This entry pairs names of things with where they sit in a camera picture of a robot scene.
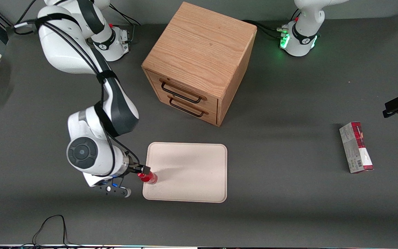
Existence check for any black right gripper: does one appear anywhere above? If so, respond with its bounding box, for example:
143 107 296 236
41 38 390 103
126 161 151 175

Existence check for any red coke bottle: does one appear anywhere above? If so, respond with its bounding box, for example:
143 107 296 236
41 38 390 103
137 172 158 185

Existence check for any beige plastic tray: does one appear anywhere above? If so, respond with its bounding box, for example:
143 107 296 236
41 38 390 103
143 142 228 203

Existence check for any red and grey carton box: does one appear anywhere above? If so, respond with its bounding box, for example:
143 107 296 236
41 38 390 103
339 121 374 174

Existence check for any wooden drawer cabinet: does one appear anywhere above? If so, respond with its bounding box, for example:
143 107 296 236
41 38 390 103
141 1 257 127

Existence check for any silver wrist camera bar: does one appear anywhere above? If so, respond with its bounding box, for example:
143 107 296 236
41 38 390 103
95 180 132 198

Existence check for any black lower drawer handle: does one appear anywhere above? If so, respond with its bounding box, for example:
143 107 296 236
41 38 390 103
168 96 209 117

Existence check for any black drawer handle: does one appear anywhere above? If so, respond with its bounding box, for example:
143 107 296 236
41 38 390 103
168 96 209 117
160 80 207 104

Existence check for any black upper drawer handle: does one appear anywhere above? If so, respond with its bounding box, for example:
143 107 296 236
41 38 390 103
160 80 207 104

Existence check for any thin black looped cable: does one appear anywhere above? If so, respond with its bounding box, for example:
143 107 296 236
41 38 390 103
19 214 82 248

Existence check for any black left arm base cable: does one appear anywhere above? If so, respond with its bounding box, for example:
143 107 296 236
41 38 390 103
242 19 289 39

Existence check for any black arm base cable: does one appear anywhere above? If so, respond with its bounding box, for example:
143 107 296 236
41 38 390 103
242 19 289 39
109 4 141 44

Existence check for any black right arm base cable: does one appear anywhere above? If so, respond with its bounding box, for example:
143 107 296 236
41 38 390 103
109 4 141 44

